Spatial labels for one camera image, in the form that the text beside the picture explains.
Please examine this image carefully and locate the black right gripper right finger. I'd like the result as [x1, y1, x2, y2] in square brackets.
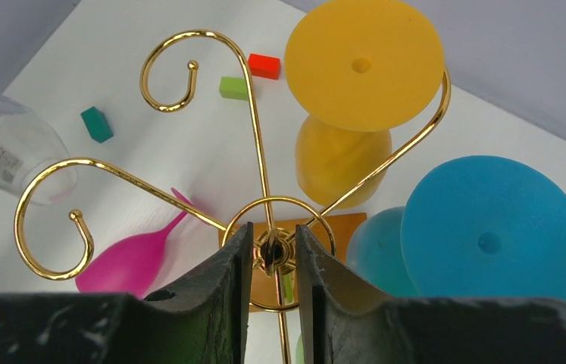
[296, 224, 566, 363]

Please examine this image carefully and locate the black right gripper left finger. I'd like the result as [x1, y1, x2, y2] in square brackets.
[0, 224, 253, 363]

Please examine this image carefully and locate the green plastic wine glass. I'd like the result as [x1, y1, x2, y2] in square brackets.
[282, 274, 305, 364]

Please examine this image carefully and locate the clear tall wine glass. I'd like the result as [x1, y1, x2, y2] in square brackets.
[0, 95, 69, 196]

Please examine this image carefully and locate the gold wire glass rack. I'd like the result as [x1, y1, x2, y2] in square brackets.
[13, 29, 453, 364]

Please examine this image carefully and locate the pink plastic wine glass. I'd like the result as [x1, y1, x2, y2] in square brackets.
[75, 211, 187, 298]

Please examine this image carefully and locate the blue plastic wine glass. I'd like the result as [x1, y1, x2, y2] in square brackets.
[346, 155, 566, 302]

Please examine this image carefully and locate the yellow plastic wine glass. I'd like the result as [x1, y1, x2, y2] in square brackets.
[284, 1, 451, 212]

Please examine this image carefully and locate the teal toy block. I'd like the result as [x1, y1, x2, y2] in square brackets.
[80, 106, 114, 143]

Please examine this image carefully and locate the light green toy block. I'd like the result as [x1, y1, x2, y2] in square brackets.
[218, 76, 249, 101]

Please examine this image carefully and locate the orange red toy block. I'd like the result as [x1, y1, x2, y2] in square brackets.
[248, 53, 282, 80]

